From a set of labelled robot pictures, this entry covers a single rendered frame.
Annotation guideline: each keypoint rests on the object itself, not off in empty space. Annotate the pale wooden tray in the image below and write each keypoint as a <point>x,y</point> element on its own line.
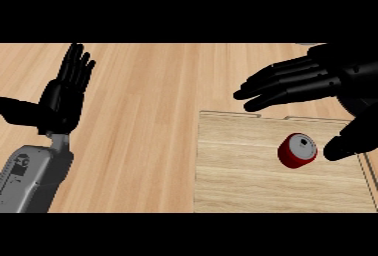
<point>275,180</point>

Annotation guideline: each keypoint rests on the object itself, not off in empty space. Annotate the red can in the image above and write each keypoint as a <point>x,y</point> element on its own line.
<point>297,150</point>

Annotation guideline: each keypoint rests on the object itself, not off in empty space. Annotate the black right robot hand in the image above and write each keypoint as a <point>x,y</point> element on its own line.
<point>345,76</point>

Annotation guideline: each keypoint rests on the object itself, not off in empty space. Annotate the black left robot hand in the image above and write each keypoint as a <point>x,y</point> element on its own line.
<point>61,100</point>

